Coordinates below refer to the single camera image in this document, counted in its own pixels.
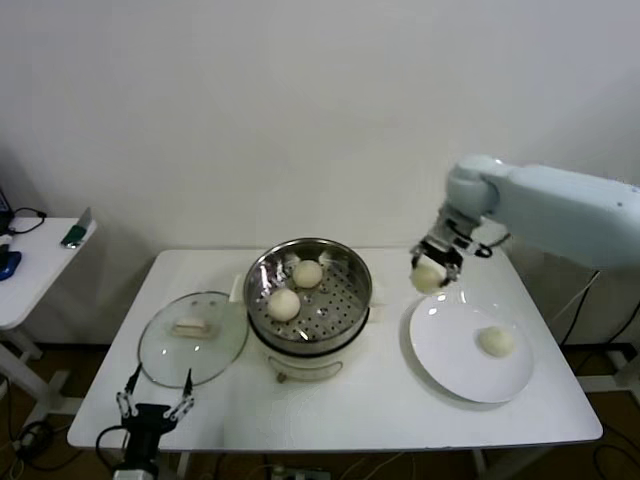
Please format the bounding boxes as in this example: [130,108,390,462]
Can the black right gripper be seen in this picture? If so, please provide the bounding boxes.
[409,239,465,291]

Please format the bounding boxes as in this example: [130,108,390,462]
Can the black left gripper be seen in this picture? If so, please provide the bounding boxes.
[115,363,195,460]

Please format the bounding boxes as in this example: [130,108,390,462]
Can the white steamed baozi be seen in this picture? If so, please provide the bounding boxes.
[477,325,516,359]
[408,263,447,295]
[292,259,324,290]
[267,288,302,321]

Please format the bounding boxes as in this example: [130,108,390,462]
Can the glass pot lid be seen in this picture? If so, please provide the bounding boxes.
[138,291,250,389]

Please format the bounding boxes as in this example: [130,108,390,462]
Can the steel steamer basket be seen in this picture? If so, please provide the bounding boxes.
[243,237,374,353]

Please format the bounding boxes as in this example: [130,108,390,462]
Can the white round plate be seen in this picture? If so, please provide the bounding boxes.
[408,291,535,404]

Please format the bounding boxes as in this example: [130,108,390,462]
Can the white electric cooker base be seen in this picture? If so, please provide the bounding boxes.
[248,307,372,384]

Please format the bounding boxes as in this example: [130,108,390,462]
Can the power strip on floor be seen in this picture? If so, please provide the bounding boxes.
[264,464,331,480]

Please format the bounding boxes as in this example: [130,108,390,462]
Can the white side table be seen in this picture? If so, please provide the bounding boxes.
[0,215,99,416]

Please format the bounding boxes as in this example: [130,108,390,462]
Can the green and silver object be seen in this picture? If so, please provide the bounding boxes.
[60,205,97,250]

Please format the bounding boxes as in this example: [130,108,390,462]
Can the blue object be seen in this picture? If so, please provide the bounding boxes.
[0,249,24,281]

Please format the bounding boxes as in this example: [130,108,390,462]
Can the dark device with blue screen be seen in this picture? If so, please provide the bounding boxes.
[0,184,15,236]

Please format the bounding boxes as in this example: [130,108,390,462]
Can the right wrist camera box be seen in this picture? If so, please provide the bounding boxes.
[433,209,464,244]

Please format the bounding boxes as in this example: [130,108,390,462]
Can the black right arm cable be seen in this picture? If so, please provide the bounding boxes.
[462,232,511,259]

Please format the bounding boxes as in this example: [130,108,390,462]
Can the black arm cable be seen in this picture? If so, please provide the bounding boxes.
[94,424,130,462]
[462,232,511,259]

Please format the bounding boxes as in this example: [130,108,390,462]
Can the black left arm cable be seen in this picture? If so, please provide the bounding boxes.
[94,424,130,462]

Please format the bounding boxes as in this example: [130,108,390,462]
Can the black floor cable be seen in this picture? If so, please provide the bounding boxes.
[12,419,81,471]

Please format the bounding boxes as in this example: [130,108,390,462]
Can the black hanging cable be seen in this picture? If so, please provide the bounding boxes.
[558,271,601,346]

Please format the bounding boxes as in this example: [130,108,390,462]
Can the white floor stand frame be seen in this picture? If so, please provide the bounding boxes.
[559,342,632,394]

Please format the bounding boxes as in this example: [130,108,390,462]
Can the black cable on side table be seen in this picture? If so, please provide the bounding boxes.
[7,207,49,236]

